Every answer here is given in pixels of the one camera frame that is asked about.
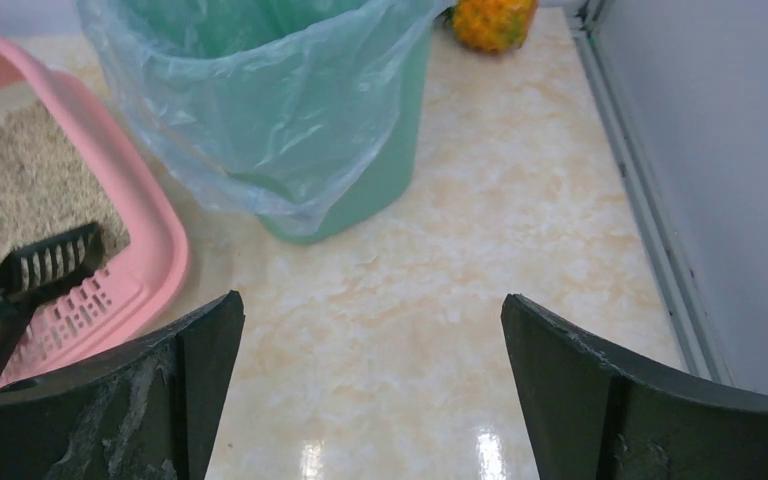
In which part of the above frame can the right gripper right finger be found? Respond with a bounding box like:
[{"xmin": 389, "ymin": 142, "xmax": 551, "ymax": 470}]
[{"xmin": 501, "ymin": 294, "xmax": 768, "ymax": 479}]

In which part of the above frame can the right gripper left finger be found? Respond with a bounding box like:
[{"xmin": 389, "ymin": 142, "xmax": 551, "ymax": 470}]
[{"xmin": 0, "ymin": 291, "xmax": 245, "ymax": 479}]

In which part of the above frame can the pink litter box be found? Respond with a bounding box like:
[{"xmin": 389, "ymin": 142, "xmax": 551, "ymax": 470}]
[{"xmin": 0, "ymin": 36, "xmax": 190, "ymax": 386}]

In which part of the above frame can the black litter scoop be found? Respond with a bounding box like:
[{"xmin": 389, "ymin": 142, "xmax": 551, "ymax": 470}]
[{"xmin": 0, "ymin": 221, "xmax": 105, "ymax": 378}]

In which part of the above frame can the cat litter sand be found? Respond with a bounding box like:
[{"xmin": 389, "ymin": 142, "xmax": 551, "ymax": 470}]
[{"xmin": 0, "ymin": 102, "xmax": 130, "ymax": 262}]

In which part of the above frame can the green trash bin with bag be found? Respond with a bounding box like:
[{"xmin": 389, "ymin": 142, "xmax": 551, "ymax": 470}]
[{"xmin": 76, "ymin": 1, "xmax": 445, "ymax": 244}]

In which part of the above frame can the orange toy fruit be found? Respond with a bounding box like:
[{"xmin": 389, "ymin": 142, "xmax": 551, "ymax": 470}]
[{"xmin": 445, "ymin": 0, "xmax": 539, "ymax": 54}]

